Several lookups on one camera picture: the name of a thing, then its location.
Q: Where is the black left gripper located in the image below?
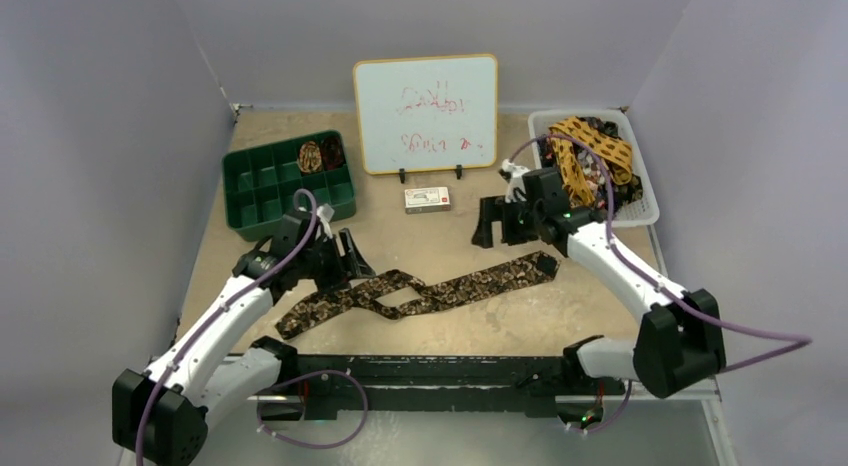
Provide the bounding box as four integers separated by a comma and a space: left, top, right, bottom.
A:
296, 229, 372, 294

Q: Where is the brown floral tie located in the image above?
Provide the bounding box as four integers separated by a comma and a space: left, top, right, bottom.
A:
274, 251, 560, 340

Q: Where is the small white cardboard box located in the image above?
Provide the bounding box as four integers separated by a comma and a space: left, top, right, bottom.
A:
404, 186, 452, 214

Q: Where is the green compartment tray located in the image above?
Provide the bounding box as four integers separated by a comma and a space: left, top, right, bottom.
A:
221, 130, 357, 242

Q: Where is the white plastic basket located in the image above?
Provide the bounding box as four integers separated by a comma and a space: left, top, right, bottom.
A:
527, 107, 660, 228

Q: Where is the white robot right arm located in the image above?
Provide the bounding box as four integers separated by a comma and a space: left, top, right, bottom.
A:
472, 160, 726, 398

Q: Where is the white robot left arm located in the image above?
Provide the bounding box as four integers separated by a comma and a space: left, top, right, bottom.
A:
111, 205, 366, 465

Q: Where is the dark floral ties pile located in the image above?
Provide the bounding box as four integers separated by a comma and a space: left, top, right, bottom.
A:
536, 117, 644, 216

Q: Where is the yellow spotted tie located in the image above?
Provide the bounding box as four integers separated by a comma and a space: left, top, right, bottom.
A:
547, 116, 635, 209

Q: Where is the rolled dark red tie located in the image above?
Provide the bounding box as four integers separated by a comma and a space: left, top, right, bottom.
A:
320, 135, 346, 171

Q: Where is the rolled yellow patterned tie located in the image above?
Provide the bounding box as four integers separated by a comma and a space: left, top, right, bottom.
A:
297, 141, 323, 175

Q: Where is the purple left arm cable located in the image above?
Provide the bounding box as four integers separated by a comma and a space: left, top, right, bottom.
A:
134, 188, 370, 466

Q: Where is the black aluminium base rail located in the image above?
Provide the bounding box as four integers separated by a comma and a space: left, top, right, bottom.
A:
139, 350, 721, 425

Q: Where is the whiteboard with yellow frame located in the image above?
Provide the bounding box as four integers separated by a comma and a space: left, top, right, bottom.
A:
352, 54, 498, 176

